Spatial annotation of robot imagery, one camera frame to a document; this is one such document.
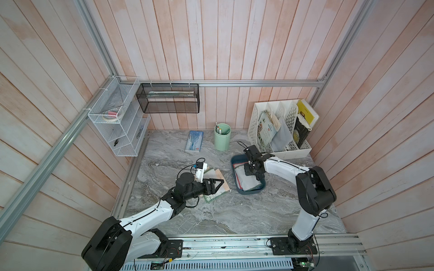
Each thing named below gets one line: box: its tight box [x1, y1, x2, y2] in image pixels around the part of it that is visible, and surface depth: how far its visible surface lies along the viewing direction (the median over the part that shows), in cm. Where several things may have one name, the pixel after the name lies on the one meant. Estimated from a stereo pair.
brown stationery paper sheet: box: [214, 168, 230, 192], surface depth 97 cm
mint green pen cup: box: [214, 123, 232, 152], surface depth 107 cm
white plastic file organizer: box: [247, 99, 312, 160], surface depth 103 cm
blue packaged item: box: [184, 130, 205, 153], surface depth 115 cm
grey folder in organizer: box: [270, 117, 294, 153], surface depth 100 cm
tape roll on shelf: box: [102, 110, 120, 122], surface depth 76 cm
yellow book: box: [296, 98, 320, 128], surface depth 97 cm
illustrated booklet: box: [257, 110, 281, 147], surface depth 100 cm
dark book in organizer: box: [292, 116, 309, 150], surface depth 102 cm
